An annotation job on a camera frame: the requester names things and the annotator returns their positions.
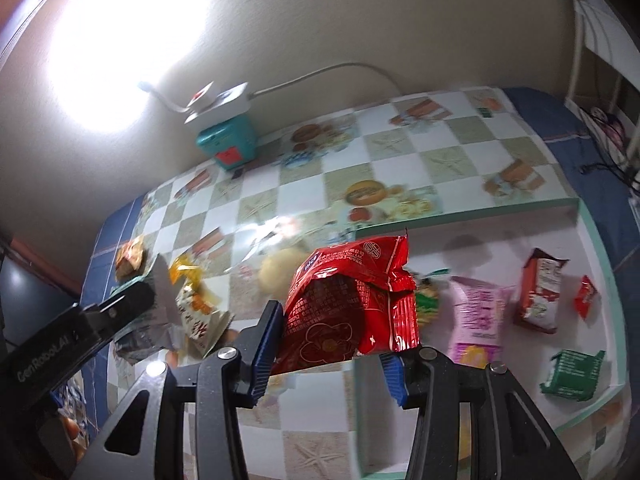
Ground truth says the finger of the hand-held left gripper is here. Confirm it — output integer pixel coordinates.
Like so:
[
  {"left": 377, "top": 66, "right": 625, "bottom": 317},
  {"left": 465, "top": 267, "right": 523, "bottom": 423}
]
[{"left": 82, "top": 280, "right": 156, "bottom": 341}]

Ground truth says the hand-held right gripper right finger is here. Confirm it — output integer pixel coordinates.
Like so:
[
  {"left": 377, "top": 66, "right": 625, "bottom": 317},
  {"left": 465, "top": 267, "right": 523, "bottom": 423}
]
[{"left": 380, "top": 347, "right": 581, "bottom": 480}]

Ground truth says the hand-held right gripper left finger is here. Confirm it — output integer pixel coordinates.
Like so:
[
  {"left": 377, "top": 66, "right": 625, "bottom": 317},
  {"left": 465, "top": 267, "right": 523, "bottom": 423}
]
[{"left": 82, "top": 300, "right": 285, "bottom": 480}]

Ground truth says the silver green snack packet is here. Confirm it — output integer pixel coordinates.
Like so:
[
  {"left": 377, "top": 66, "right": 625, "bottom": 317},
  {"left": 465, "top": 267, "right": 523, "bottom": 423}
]
[{"left": 112, "top": 252, "right": 188, "bottom": 366}]

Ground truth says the large red snack packet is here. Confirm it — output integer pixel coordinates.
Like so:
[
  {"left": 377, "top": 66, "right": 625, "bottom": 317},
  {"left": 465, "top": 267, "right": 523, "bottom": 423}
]
[{"left": 272, "top": 227, "right": 418, "bottom": 376}]

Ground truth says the pink snack packet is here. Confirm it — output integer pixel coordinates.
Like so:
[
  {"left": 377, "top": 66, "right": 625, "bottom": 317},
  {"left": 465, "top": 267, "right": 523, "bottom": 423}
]
[{"left": 447, "top": 275, "right": 516, "bottom": 366}]

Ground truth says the teal rimmed white tray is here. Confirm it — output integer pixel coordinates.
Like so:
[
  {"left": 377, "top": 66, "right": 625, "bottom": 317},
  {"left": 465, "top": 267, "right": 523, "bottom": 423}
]
[{"left": 352, "top": 199, "right": 631, "bottom": 480}]

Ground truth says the small green snack packet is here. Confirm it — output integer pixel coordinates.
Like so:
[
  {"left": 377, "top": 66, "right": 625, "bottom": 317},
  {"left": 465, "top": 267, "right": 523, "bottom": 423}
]
[{"left": 539, "top": 349, "right": 607, "bottom": 402}]

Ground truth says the small red snack packet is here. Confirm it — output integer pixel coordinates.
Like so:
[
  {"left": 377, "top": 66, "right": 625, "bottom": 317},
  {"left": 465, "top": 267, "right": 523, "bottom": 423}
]
[{"left": 574, "top": 275, "right": 598, "bottom": 318}]

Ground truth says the orange bread packet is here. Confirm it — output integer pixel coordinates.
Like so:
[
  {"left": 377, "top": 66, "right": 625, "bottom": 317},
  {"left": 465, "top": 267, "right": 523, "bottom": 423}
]
[{"left": 115, "top": 237, "right": 148, "bottom": 281}]

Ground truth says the yellow snack bag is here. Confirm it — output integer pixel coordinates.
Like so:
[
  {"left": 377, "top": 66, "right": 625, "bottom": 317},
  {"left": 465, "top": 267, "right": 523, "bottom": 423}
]
[{"left": 167, "top": 252, "right": 236, "bottom": 361}]

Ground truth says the green snack packet behind bag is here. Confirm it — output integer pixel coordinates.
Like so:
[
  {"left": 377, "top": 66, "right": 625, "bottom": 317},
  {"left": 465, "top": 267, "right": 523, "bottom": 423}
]
[{"left": 412, "top": 270, "right": 451, "bottom": 331}]

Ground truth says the clear wrapped round pastry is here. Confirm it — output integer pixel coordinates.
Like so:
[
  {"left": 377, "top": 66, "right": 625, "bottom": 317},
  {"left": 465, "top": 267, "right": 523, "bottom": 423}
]
[{"left": 227, "top": 215, "right": 313, "bottom": 301}]

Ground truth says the red and white snack packet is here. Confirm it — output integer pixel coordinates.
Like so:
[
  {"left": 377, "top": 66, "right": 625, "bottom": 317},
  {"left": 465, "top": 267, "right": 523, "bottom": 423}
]
[{"left": 514, "top": 247, "right": 571, "bottom": 335}]

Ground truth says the teal box with red label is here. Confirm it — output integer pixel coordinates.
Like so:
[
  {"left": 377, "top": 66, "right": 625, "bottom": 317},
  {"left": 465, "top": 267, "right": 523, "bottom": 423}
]
[{"left": 196, "top": 114, "right": 258, "bottom": 171}]

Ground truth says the white gooseneck lamp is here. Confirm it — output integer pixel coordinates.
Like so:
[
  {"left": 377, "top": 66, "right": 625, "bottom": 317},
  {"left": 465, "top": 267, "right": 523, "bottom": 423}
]
[{"left": 139, "top": 80, "right": 193, "bottom": 113}]

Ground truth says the white power strip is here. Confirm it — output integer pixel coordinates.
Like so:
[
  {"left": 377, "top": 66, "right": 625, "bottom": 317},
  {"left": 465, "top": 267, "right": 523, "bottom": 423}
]
[{"left": 184, "top": 81, "right": 252, "bottom": 127}]

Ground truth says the checkered printed tablecloth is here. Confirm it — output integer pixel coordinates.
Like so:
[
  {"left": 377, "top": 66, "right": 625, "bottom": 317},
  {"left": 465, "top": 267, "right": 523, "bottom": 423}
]
[{"left": 50, "top": 85, "right": 640, "bottom": 480}]

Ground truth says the white rack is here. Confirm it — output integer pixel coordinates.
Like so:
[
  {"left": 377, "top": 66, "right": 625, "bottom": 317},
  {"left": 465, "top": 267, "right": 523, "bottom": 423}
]
[{"left": 565, "top": 0, "right": 640, "bottom": 161}]

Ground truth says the white power cable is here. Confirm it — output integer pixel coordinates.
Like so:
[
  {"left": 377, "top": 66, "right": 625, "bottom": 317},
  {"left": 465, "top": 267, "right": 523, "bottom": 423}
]
[{"left": 250, "top": 62, "right": 401, "bottom": 98}]

